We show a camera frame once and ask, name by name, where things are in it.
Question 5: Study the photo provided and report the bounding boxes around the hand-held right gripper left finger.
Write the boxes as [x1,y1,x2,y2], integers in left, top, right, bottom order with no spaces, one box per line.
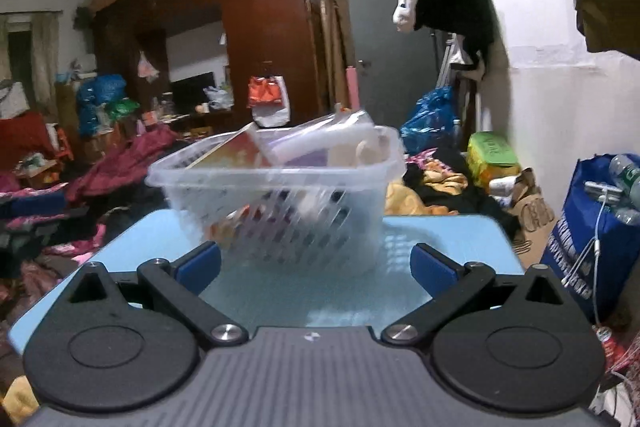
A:
[65,241,249,348]

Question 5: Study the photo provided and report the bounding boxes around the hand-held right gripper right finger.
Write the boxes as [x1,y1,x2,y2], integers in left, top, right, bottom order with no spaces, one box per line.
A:
[381,243,566,347]

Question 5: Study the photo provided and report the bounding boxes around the white plastic basket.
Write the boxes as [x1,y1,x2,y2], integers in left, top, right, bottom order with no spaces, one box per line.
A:
[145,124,407,280]

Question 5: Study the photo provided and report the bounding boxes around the orange white medicine box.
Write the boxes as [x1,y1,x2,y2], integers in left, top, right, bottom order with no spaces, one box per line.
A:
[189,123,267,171]

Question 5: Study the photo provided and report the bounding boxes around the beige plush toy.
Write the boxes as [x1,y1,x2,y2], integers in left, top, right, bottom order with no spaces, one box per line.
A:
[331,138,392,168]

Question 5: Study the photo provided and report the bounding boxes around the clear plastic packet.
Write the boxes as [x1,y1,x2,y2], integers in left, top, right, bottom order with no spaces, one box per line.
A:
[257,108,377,164]

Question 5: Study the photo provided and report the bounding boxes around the pile of black clothes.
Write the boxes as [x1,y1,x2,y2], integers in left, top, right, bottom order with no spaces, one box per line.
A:
[404,146,518,239]

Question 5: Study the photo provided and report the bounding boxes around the yellow cloth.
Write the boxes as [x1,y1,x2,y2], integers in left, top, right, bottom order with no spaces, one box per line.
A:
[384,161,469,216]

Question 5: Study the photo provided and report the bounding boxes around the green container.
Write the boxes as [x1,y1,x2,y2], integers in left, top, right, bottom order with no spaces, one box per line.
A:
[466,132,522,181]

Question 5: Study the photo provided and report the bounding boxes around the maroon plaid clothing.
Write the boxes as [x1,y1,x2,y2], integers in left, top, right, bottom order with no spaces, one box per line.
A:
[64,124,182,204]

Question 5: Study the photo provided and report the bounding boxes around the blue plastic bag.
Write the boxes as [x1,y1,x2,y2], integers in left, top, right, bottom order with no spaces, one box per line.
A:
[399,86,462,154]

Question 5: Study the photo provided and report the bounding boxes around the blue shopping bag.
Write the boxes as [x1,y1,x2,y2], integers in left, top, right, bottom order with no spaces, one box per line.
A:
[540,154,640,324]

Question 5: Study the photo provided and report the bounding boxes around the crumpled white plastic bag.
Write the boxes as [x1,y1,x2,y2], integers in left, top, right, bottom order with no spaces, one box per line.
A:
[203,85,236,110]

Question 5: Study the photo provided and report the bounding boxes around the black television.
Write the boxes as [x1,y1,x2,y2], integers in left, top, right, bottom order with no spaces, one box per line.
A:
[170,72,217,116]

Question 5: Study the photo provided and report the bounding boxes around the orange plastic bag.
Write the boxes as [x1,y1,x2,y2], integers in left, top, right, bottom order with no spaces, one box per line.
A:
[247,76,281,106]

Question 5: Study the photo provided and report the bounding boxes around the metal folding rack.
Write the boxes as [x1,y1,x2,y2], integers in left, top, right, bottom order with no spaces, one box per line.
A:
[434,32,482,134]

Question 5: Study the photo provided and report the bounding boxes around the large blue plastic bags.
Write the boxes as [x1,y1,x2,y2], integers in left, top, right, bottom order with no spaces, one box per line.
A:
[74,73,130,138]

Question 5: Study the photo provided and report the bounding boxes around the pink board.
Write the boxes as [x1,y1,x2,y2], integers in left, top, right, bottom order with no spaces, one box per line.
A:
[347,65,361,111]

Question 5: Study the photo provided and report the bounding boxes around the small white red bag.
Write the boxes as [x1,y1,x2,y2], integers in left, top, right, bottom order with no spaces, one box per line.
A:
[137,51,161,84]

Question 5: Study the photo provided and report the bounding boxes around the clear plastic water bottle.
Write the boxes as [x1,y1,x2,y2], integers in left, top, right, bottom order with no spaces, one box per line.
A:
[608,154,640,208]

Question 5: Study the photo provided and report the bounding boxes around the grey door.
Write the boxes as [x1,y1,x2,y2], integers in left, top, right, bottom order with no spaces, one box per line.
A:
[340,0,447,108]

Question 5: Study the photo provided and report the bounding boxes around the brown wooden wardrobe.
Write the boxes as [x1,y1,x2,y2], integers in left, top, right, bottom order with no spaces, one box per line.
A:
[92,0,322,144]

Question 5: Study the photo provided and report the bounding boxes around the wooden sticks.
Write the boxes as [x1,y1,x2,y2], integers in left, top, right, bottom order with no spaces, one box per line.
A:
[319,0,352,108]

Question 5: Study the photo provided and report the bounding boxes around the window curtain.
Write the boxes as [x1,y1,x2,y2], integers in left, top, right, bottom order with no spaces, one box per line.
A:
[0,11,62,118]

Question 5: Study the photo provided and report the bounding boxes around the white cable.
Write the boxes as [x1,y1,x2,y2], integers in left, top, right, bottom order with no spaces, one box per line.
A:
[559,189,621,325]

